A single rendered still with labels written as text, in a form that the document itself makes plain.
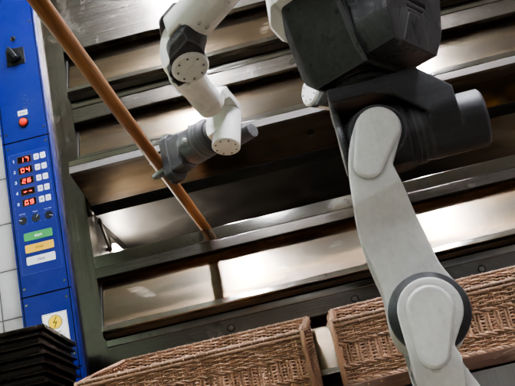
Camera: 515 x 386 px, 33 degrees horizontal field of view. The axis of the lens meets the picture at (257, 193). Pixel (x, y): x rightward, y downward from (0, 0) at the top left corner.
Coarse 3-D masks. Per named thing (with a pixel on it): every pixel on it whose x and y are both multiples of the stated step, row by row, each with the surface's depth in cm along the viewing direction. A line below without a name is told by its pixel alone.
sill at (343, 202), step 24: (456, 168) 257; (480, 168) 256; (504, 168) 255; (408, 192) 257; (264, 216) 261; (288, 216) 260; (312, 216) 259; (168, 240) 262; (192, 240) 261; (96, 264) 263
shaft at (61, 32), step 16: (32, 0) 139; (48, 0) 142; (48, 16) 144; (64, 32) 150; (64, 48) 154; (80, 48) 156; (80, 64) 160; (96, 80) 167; (112, 96) 174; (112, 112) 180; (128, 112) 184; (128, 128) 188; (144, 144) 198; (160, 160) 210; (176, 192) 229; (192, 208) 244; (208, 224) 264
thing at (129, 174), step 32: (480, 64) 251; (512, 64) 250; (512, 96) 264; (288, 128) 257; (320, 128) 260; (128, 160) 257; (224, 160) 266; (256, 160) 269; (96, 192) 268; (128, 192) 272
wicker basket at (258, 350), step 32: (288, 320) 249; (160, 352) 251; (192, 352) 249; (224, 352) 202; (256, 352) 201; (288, 352) 200; (96, 384) 203; (128, 384) 247; (160, 384) 202; (192, 384) 244; (224, 384) 200; (256, 384) 240; (288, 384) 198; (320, 384) 223
